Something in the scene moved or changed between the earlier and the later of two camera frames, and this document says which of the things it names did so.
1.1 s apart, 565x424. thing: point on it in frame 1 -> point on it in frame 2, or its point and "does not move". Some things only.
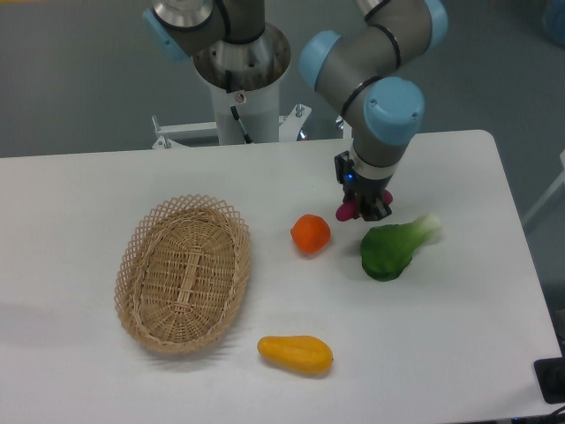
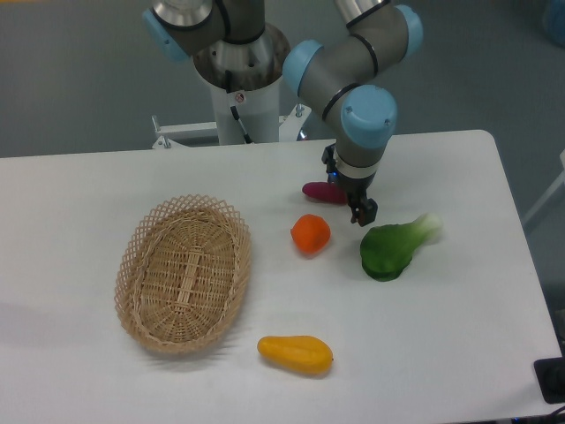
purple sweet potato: x=349 y=211 -> x=325 y=193
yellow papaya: x=307 y=354 does not move
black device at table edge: x=550 y=374 does not move
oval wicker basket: x=181 y=272 does not move
